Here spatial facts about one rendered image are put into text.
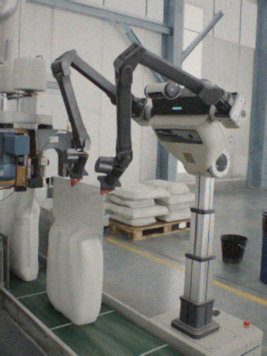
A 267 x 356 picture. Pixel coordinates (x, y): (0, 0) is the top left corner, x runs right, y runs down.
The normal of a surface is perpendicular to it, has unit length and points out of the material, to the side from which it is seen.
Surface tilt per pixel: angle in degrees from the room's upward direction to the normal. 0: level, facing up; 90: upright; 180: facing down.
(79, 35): 90
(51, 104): 90
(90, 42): 90
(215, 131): 90
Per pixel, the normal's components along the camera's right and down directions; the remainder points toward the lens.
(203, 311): 0.62, 0.11
